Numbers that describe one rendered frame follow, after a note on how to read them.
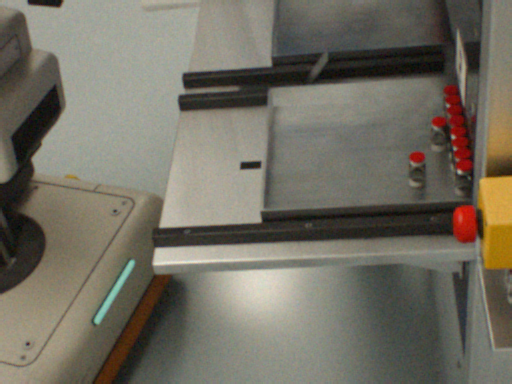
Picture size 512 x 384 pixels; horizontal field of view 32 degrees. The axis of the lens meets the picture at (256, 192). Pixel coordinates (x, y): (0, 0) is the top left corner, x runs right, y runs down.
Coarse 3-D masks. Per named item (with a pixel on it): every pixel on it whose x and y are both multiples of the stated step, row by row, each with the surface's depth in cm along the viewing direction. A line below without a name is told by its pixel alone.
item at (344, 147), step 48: (288, 96) 133; (336, 96) 132; (384, 96) 132; (432, 96) 131; (288, 144) 128; (336, 144) 126; (384, 144) 125; (288, 192) 120; (336, 192) 119; (384, 192) 118; (432, 192) 117
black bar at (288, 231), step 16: (224, 224) 115; (240, 224) 114; (256, 224) 114; (272, 224) 114; (288, 224) 113; (304, 224) 113; (320, 224) 113; (336, 224) 112; (352, 224) 112; (368, 224) 112; (384, 224) 111; (400, 224) 111; (416, 224) 111; (432, 224) 111; (448, 224) 110; (160, 240) 115; (176, 240) 115; (192, 240) 115; (208, 240) 115; (224, 240) 114; (240, 240) 114; (256, 240) 114; (272, 240) 114; (288, 240) 114
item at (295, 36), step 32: (288, 0) 156; (320, 0) 155; (352, 0) 153; (384, 0) 152; (416, 0) 151; (288, 32) 149; (320, 32) 147; (352, 32) 146; (384, 32) 145; (416, 32) 144; (448, 32) 143; (288, 64) 139
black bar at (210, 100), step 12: (180, 96) 136; (192, 96) 136; (204, 96) 136; (216, 96) 135; (228, 96) 135; (240, 96) 134; (252, 96) 134; (264, 96) 134; (180, 108) 136; (192, 108) 136; (204, 108) 136; (216, 108) 136
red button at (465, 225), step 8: (456, 208) 97; (464, 208) 96; (472, 208) 95; (456, 216) 95; (464, 216) 95; (472, 216) 95; (456, 224) 95; (464, 224) 95; (472, 224) 94; (456, 232) 95; (464, 232) 95; (472, 232) 95; (464, 240) 95; (472, 240) 95
